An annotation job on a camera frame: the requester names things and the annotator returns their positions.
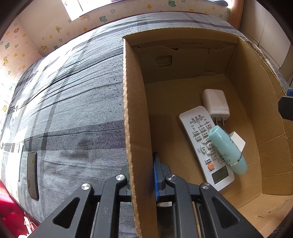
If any small white charger plug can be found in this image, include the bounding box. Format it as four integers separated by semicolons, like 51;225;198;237
229;131;246;152

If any large white charger plug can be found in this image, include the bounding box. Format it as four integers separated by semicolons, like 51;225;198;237
202;89;230;127

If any beige wardrobe with drawers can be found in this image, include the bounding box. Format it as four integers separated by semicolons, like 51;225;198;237
240;1;292;82

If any teal cylindrical bottle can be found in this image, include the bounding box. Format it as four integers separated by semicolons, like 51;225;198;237
208;125;247;176

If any brown cardboard box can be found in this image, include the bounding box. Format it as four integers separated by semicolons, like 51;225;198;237
123;27;292;237

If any black smartphone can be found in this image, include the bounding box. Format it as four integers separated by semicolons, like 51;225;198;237
27;152;39;201

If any white air conditioner remote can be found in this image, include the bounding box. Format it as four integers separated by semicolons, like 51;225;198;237
179;106;234;191

